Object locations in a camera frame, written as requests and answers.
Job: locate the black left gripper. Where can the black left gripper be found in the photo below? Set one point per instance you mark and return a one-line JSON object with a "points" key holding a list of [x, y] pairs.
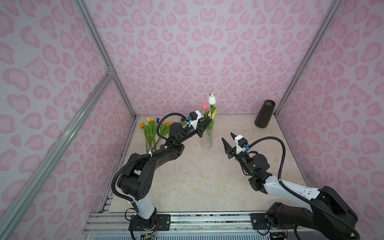
{"points": [[198, 124]]}

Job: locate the diagonal aluminium frame bar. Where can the diagonal aluminium frame bar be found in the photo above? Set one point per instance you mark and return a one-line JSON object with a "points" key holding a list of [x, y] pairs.
{"points": [[22, 202]]}

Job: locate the white blue-tinged tulip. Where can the white blue-tinged tulip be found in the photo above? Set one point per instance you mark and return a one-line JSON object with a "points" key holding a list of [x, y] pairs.
{"points": [[212, 102]]}

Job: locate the pink tulip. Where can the pink tulip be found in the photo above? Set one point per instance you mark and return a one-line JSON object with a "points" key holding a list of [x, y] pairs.
{"points": [[206, 108]]}

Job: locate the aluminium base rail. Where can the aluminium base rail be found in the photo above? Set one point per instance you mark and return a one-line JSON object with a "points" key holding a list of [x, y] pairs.
{"points": [[195, 226]]}

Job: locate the black tapered vase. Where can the black tapered vase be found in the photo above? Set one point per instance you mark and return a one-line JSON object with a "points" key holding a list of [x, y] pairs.
{"points": [[264, 116]]}

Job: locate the bunch of artificial tulips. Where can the bunch of artificial tulips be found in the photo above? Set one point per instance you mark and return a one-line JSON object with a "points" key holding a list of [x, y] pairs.
{"points": [[154, 133]]}

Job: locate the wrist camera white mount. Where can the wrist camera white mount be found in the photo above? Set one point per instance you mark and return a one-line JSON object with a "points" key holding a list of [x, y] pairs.
{"points": [[193, 119], [242, 145]]}

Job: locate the blue tulip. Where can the blue tulip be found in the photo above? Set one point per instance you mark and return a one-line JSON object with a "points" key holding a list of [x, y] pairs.
{"points": [[183, 122]]}

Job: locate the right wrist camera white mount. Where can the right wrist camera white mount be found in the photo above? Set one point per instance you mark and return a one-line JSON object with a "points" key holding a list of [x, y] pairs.
{"points": [[242, 145]]}

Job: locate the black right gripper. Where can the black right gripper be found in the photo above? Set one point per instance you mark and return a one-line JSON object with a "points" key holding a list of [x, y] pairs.
{"points": [[234, 153]]}

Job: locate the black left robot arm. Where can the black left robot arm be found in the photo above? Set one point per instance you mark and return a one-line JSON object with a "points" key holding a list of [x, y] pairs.
{"points": [[134, 180]]}

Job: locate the clear glass vase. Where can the clear glass vase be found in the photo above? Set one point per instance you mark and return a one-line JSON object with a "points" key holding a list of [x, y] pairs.
{"points": [[207, 140]]}

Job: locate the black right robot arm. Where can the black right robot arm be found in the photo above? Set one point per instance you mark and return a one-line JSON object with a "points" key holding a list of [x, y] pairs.
{"points": [[322, 210]]}

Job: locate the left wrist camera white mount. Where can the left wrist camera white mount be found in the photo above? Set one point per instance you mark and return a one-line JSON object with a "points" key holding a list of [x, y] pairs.
{"points": [[193, 119]]}

